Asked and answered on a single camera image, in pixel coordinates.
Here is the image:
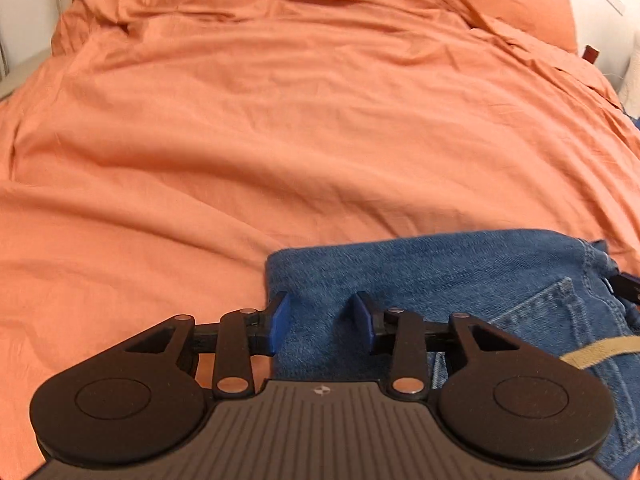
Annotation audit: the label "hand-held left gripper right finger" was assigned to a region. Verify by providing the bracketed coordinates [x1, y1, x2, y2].
[350, 291, 527, 399]

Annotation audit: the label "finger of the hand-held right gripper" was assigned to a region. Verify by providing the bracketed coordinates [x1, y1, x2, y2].
[609, 270, 640, 307]

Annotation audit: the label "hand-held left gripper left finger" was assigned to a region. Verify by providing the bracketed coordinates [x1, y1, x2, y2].
[122, 291, 292, 399]

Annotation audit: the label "blue denim pants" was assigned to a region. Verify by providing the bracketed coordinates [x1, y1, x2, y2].
[265, 228, 640, 480]

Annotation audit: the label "beige cloth belt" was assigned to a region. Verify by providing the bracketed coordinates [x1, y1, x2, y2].
[559, 335, 640, 374]

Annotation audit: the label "orange duvet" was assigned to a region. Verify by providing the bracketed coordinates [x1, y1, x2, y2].
[0, 0, 640, 480]

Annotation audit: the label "white alpaca plush toy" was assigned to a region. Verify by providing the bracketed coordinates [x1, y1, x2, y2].
[619, 52, 640, 136]

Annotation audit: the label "large printed orange pillow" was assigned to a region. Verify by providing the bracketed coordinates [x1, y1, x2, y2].
[440, 0, 579, 54]

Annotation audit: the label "beige nightstand with drawer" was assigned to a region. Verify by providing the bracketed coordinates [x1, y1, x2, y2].
[0, 54, 53, 102]

